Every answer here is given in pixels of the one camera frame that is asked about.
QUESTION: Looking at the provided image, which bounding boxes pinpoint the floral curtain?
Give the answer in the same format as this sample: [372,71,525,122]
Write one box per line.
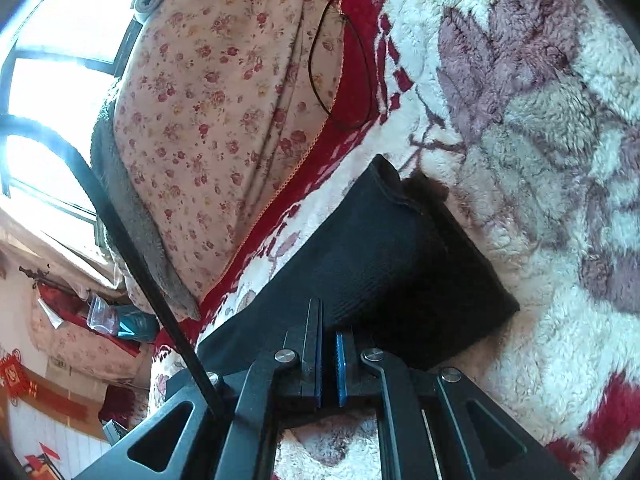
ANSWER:
[30,300,146,386]

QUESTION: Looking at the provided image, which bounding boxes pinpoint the floral sofa backrest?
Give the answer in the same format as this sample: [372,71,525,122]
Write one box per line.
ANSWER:
[112,0,396,306]

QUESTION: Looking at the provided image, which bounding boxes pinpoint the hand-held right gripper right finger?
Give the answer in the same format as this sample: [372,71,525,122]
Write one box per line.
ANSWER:
[335,330,578,480]

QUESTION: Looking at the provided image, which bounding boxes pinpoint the black pants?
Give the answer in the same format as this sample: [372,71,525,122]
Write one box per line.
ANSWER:
[197,154,521,376]

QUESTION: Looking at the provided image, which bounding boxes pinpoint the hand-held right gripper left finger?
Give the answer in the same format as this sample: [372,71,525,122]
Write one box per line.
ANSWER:
[75,299,324,480]

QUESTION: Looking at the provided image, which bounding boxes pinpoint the red white floral plush blanket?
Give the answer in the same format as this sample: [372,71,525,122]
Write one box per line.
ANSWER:
[150,0,640,480]

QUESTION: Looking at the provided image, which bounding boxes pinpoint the red knot wall ornament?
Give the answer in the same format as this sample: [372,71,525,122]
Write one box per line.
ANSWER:
[0,355,40,405]

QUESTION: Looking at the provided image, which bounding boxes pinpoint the window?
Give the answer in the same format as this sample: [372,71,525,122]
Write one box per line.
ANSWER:
[0,0,151,241]

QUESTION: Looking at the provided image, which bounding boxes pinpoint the clear plastic bag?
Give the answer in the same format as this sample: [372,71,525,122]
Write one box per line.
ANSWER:
[85,292,122,336]

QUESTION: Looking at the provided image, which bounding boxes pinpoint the thin black cable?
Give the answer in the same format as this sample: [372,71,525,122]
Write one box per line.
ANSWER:
[307,0,373,128]

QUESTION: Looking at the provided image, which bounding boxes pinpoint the dark red cloth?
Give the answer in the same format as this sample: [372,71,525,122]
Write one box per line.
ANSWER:
[97,389,147,430]

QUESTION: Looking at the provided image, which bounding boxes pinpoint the teal bag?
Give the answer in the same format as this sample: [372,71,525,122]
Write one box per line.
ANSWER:
[117,307,161,343]

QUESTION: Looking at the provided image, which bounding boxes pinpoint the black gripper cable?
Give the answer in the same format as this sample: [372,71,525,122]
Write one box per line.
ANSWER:
[0,115,226,418]

